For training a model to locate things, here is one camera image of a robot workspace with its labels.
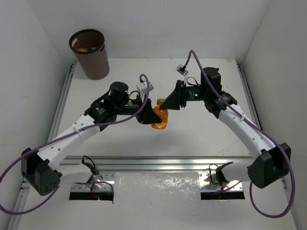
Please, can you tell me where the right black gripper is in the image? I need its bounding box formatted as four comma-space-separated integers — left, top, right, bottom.
159, 80, 208, 110

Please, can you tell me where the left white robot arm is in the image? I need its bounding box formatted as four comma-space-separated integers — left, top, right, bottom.
21, 81, 160, 196

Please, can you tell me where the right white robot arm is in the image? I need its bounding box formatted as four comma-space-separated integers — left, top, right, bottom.
162, 67, 291, 188

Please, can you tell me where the brown plastic waste bin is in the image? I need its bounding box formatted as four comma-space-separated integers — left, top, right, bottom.
69, 29, 110, 80

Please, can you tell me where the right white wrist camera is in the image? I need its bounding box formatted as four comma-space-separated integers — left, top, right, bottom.
176, 64, 188, 81

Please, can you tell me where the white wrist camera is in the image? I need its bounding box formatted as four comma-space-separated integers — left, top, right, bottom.
136, 81, 154, 97
176, 64, 188, 81

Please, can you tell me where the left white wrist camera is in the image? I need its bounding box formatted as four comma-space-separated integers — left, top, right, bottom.
136, 81, 154, 97

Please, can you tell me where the aluminium front rail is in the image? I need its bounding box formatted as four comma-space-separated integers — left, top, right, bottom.
59, 156, 252, 171

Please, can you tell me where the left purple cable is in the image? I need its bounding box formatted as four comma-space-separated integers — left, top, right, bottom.
0, 73, 151, 214

